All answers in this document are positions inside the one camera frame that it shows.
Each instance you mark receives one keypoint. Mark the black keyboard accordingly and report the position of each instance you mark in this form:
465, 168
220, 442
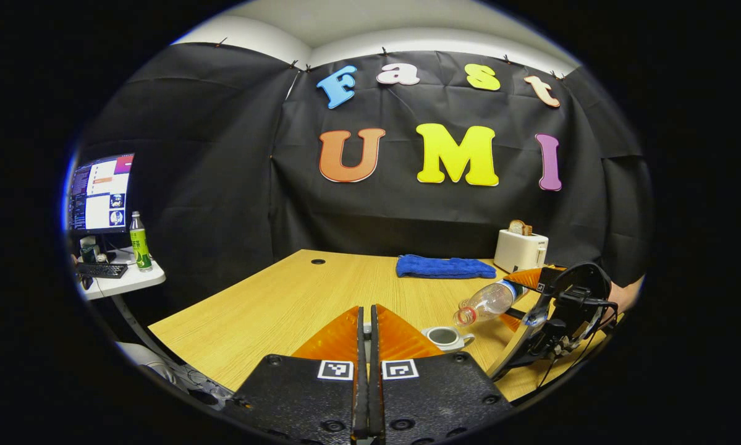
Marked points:
101, 270

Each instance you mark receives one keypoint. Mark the white side table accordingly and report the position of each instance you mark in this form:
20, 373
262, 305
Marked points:
132, 281

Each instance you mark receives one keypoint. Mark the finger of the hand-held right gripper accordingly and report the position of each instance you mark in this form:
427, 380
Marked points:
511, 321
531, 277

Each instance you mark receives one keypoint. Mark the blue towel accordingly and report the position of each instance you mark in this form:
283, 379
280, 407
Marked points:
444, 267

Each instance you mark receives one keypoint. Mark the black backdrop cloth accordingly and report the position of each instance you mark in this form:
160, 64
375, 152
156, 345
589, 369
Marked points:
222, 173

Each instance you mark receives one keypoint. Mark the white toaster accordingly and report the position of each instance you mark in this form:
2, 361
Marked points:
520, 250

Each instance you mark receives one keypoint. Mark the white floral teacup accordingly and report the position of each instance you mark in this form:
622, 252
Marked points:
445, 338

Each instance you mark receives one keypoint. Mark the computer monitor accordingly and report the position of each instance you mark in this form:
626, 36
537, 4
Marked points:
101, 194

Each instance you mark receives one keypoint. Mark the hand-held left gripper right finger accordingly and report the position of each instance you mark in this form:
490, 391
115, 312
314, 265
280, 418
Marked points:
432, 395

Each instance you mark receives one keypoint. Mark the toast slices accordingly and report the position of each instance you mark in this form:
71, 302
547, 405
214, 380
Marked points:
520, 228

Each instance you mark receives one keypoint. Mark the green drink bottle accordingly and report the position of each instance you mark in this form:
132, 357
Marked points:
140, 247

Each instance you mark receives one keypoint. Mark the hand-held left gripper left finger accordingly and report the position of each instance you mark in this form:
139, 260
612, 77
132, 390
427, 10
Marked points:
308, 395

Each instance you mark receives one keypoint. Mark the clear plastic water bottle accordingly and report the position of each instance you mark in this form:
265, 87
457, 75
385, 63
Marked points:
491, 301

